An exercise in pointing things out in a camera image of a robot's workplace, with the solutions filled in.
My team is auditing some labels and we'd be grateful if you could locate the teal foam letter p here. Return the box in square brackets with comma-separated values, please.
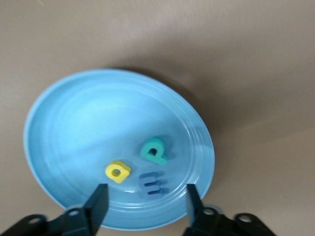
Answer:
[139, 137, 169, 166]

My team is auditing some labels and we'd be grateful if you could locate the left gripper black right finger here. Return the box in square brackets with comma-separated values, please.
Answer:
[183, 184, 279, 236]

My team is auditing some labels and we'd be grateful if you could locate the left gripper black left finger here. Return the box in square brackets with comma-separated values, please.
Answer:
[0, 183, 110, 236]

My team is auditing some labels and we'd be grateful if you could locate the blue foam letter m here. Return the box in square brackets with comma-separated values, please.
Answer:
[138, 172, 169, 199]

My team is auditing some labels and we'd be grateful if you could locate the yellow foam letter d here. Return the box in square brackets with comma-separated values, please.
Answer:
[105, 160, 132, 184]

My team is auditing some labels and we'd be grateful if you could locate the blue plate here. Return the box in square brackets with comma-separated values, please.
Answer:
[23, 68, 216, 231]

